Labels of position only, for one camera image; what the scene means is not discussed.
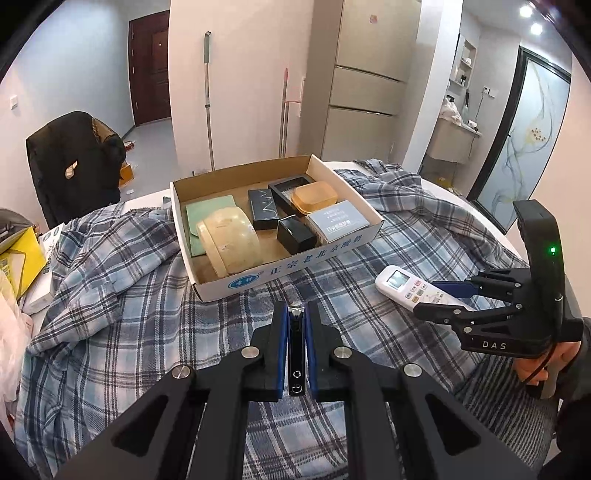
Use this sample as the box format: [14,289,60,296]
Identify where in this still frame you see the beige refrigerator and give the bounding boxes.
[321,0,423,162]

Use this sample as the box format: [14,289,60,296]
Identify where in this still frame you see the black jacket covered chair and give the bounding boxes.
[25,111,126,229]

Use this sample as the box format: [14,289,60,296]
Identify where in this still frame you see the frosted glass door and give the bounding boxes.
[466,46,573,234]

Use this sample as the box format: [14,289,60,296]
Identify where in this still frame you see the black foam tray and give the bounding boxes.
[269,174,319,217]

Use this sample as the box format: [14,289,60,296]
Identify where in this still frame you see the white plastic bag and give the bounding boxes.
[0,272,35,416]

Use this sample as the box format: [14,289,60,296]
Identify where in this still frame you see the white remote control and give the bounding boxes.
[375,265,476,319]

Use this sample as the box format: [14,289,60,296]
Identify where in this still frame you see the cream tape roll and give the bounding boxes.
[196,207,260,278]

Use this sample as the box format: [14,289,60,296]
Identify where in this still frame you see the yellow bag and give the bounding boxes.
[0,226,47,301]

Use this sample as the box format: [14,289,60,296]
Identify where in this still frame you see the grey striped cloth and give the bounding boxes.
[455,355,559,467]

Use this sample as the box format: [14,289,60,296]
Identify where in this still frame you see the black box with white print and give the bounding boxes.
[248,187,287,230]

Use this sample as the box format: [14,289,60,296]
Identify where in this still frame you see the dark red door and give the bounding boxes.
[128,10,171,127]

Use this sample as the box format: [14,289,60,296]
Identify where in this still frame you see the blue plaid cloth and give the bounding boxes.
[14,159,532,480]

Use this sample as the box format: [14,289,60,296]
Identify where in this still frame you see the green handled mop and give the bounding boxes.
[201,31,215,171]

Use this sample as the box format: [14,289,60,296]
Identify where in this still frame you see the wall niche shelf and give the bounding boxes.
[450,39,478,88]

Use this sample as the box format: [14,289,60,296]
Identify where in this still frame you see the glossy black box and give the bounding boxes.
[277,216,317,254]

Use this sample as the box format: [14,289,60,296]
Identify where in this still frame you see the person's right hand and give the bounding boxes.
[512,340,581,391]

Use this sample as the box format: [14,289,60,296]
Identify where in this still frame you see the orange plastic box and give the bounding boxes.
[291,181,338,215]

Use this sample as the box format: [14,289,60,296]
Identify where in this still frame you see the black nail clipper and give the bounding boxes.
[287,307,306,397]

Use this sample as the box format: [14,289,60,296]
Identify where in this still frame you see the grey blue box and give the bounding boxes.
[305,200,371,244]

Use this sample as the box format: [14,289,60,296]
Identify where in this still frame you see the white cloth pile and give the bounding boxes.
[441,95,462,123]

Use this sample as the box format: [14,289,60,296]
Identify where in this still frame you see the green snap pouch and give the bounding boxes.
[186,195,238,257]

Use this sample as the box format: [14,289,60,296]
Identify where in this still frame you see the beige sink cabinet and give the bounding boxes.
[422,117,481,164]

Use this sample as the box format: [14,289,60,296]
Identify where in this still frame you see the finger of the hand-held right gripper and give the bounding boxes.
[431,268,532,301]
[413,295,529,331]

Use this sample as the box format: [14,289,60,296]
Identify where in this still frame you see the person's right forearm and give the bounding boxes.
[538,318,591,480]

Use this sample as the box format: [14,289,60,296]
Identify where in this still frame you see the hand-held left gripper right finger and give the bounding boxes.
[305,301,541,480]

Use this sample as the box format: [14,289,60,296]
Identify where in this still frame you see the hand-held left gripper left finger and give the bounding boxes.
[55,301,289,480]

